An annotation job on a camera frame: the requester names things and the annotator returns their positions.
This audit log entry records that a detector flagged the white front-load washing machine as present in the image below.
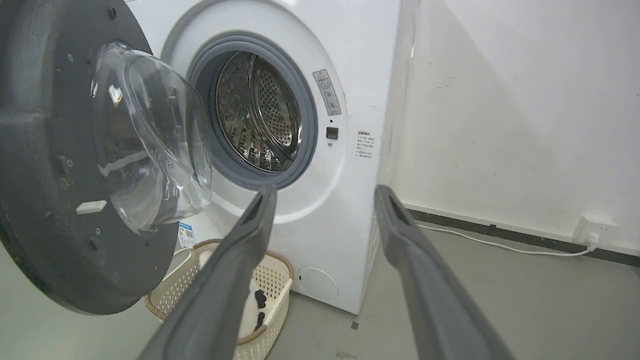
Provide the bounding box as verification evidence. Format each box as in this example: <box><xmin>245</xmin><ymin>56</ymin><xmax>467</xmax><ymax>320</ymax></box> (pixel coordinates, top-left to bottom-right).
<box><xmin>124</xmin><ymin>0</ymin><xmax>418</xmax><ymax>316</ymax></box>

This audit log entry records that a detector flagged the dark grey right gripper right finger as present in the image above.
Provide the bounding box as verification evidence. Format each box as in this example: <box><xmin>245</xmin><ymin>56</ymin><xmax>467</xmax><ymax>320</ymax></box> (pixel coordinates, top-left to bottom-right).
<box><xmin>374</xmin><ymin>184</ymin><xmax>516</xmax><ymax>360</ymax></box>

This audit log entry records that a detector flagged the white cloth with black print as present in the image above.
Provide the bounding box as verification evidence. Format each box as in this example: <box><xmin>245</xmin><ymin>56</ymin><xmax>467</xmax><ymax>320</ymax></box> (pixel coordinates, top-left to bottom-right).
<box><xmin>198</xmin><ymin>250</ymin><xmax>273</xmax><ymax>340</ymax></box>

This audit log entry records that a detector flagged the cream perforated laundry basket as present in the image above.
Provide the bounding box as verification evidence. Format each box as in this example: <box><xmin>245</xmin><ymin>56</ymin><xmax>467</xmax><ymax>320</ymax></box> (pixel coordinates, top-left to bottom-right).
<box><xmin>144</xmin><ymin>238</ymin><xmax>295</xmax><ymax>360</ymax></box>

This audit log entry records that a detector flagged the white wall power socket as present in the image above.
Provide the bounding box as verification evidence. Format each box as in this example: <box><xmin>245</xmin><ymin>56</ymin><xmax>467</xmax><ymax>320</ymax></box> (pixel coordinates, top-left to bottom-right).
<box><xmin>572</xmin><ymin>215</ymin><xmax>619</xmax><ymax>247</ymax></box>

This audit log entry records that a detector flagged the blue energy label sticker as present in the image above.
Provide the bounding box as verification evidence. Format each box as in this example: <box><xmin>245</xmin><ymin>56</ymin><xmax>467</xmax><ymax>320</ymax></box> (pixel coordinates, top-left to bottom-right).
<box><xmin>178</xmin><ymin>222</ymin><xmax>197</xmax><ymax>249</ymax></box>

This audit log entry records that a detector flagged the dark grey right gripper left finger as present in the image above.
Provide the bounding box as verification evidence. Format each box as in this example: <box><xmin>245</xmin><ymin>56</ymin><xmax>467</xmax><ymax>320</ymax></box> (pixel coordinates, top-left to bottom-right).
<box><xmin>137</xmin><ymin>186</ymin><xmax>278</xmax><ymax>360</ymax></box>

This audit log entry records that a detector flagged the grey round washer door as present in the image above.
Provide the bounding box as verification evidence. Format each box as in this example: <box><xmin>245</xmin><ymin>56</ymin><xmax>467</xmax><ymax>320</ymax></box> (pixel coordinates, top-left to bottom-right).
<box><xmin>0</xmin><ymin>0</ymin><xmax>213</xmax><ymax>316</ymax></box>

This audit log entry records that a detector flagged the white power cable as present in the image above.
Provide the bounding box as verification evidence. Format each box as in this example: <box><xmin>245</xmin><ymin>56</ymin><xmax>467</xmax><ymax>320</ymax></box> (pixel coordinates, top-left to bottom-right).
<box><xmin>416</xmin><ymin>224</ymin><xmax>600</xmax><ymax>257</ymax></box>

